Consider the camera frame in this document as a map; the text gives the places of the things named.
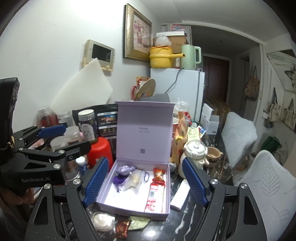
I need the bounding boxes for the red snack bag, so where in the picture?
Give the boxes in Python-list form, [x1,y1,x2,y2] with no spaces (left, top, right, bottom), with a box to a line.
[132,76,151,100]

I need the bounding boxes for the green print tote bag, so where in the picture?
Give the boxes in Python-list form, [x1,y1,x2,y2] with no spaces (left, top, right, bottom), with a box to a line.
[281,98,296,130]

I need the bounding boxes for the yellow pot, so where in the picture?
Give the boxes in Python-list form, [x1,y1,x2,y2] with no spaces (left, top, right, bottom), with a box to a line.
[149,46,185,69]

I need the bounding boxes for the flat cardboard sheets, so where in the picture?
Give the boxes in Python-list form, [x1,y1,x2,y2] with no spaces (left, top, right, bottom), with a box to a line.
[208,98,231,117]

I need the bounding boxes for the yellow green snack packet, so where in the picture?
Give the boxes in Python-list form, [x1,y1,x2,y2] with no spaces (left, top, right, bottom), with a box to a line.
[187,126,202,142]

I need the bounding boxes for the white bundle in clear packet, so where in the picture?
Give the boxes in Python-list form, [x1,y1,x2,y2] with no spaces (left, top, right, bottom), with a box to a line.
[91,212,116,232]

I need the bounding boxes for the green electric kettle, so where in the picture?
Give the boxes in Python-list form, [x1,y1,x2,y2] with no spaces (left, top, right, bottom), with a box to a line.
[180,44,201,70]

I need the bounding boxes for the colourful printed box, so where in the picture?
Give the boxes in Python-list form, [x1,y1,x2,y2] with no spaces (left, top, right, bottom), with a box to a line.
[171,23,192,32]

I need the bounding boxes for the black coffee bag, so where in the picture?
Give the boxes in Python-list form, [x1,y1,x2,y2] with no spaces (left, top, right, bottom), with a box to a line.
[72,104,119,139]

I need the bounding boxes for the white foam board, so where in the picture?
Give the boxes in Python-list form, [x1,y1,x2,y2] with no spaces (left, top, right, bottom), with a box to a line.
[50,58,114,110]

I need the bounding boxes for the round woven coaster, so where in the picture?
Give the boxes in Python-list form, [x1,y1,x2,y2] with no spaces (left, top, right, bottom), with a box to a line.
[134,79,157,102]

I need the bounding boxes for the white tote bag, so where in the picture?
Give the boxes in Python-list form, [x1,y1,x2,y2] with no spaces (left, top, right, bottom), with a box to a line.
[263,88,282,122]

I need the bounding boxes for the clear plastic cover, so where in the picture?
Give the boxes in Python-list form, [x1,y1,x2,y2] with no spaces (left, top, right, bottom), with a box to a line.
[154,34,172,48]

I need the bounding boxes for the black power cable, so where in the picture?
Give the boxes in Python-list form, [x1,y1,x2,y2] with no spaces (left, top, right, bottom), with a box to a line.
[166,68,186,95]

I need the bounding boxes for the red snack packet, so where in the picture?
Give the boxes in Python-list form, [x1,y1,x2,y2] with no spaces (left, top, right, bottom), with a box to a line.
[152,167,167,186]

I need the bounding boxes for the clear plastic bag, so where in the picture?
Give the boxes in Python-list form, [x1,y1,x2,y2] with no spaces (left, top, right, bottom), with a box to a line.
[175,98,190,114]

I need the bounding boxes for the gold framed picture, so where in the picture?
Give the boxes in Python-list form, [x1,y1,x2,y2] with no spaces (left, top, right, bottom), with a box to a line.
[123,3,153,62]

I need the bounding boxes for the white tissue packet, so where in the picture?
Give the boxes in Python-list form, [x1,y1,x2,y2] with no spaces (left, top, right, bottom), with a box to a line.
[170,179,191,211]

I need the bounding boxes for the orange snack bag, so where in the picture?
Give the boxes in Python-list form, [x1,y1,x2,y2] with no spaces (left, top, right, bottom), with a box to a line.
[173,111,193,163]

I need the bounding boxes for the cluster of clear food jars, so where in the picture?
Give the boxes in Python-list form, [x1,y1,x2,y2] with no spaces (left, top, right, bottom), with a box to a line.
[37,105,97,186]

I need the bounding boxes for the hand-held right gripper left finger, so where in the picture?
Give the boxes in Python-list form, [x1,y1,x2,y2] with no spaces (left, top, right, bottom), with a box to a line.
[25,157,110,241]

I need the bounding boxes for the brown ceramic mug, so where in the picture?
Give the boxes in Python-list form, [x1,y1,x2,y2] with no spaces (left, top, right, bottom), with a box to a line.
[206,147,224,166]

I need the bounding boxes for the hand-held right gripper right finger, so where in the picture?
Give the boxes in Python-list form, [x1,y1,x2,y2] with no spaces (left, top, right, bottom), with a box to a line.
[182,157,273,241]

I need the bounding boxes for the green foil tea packet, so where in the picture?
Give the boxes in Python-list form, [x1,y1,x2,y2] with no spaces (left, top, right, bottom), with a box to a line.
[128,216,151,231]

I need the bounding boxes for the brown foil snack packet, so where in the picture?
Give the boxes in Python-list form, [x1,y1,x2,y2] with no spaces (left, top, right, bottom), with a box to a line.
[115,220,131,239]

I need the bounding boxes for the clear glass cup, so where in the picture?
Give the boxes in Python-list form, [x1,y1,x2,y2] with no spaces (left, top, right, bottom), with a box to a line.
[209,161,233,186]

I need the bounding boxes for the small leaf-pattern covered chair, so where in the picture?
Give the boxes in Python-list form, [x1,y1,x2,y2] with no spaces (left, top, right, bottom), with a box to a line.
[221,112,258,168]

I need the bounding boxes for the purple lavender sachet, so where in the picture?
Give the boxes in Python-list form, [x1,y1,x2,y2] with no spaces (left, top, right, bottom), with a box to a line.
[113,165,136,193]

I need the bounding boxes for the brown cardboard box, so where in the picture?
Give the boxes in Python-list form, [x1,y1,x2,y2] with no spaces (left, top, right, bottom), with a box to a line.
[165,31,188,54]

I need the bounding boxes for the wall intercom panel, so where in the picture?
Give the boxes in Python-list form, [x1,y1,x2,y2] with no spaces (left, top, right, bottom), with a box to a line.
[82,39,115,73]

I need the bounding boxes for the white mini fridge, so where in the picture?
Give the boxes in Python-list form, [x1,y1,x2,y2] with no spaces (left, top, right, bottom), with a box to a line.
[150,68,205,123]

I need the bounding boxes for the brown floral tote bag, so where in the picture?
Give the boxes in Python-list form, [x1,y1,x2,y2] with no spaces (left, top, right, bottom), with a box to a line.
[245,66,261,102]

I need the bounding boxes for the long red white packet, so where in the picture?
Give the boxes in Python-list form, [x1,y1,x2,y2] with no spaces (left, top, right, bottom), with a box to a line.
[144,181,166,213]

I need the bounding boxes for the dark brown door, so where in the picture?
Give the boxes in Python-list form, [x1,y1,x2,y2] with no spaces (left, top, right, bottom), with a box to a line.
[202,54,230,103]

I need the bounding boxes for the clear zip bag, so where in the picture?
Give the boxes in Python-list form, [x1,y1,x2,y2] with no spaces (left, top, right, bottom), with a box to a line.
[124,169,146,194]

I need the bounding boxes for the white cardboard box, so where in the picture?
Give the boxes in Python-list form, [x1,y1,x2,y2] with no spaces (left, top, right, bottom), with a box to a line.
[206,115,220,135]
[200,103,214,130]

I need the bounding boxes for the purple gift box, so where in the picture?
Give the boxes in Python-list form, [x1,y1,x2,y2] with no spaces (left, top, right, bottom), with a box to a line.
[96,100,175,220]

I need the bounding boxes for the blue tablet tube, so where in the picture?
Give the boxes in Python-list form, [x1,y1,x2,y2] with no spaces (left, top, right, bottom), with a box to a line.
[76,156,90,177]

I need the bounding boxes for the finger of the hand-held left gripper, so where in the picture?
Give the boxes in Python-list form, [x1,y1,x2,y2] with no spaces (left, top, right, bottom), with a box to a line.
[13,124,67,146]
[16,141,92,174]

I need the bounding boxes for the cream lidded jug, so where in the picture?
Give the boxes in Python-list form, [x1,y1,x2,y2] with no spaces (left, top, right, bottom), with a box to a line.
[180,140,210,179]

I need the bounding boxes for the red canister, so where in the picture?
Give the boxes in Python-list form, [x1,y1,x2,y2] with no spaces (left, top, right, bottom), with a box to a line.
[87,137,114,170]

